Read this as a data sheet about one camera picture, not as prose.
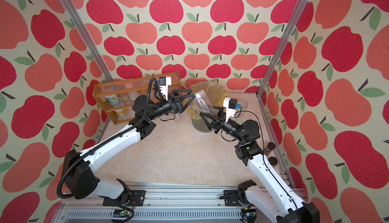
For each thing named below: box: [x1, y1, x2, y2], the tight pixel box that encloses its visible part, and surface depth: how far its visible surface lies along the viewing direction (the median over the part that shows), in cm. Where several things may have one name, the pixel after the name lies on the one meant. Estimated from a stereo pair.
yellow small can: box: [114, 108, 129, 117], surface depth 106 cm
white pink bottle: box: [125, 82, 139, 101], surface depth 96 cm
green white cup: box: [104, 94, 120, 105], surface depth 95 cm
